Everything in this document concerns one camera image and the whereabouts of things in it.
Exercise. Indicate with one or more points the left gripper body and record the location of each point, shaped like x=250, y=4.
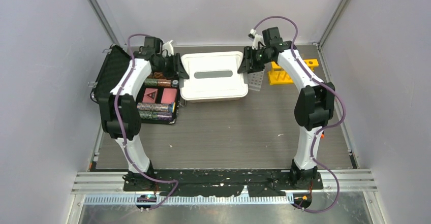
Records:
x=167, y=65

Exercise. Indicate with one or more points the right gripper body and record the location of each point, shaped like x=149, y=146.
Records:
x=256, y=59

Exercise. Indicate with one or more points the clear tube rack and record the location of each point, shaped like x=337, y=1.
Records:
x=255, y=80

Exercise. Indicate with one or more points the yellow test tube rack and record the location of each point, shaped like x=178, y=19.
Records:
x=277, y=75

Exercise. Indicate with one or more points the white bin lid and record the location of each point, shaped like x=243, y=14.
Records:
x=213, y=75

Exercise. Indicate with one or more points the pink plastic bin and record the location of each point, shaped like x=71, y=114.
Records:
x=209, y=99

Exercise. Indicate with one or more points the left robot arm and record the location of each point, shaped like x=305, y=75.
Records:
x=120, y=80

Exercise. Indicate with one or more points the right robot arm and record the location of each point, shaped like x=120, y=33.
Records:
x=315, y=104

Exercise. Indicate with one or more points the black poker chip case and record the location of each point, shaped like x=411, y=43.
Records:
x=158, y=98

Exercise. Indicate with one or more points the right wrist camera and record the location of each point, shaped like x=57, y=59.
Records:
x=258, y=41

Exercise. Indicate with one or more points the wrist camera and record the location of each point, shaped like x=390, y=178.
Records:
x=258, y=41
x=168, y=48

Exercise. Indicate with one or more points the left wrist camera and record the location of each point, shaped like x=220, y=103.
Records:
x=168, y=48

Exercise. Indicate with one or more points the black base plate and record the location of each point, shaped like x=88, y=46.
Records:
x=219, y=183

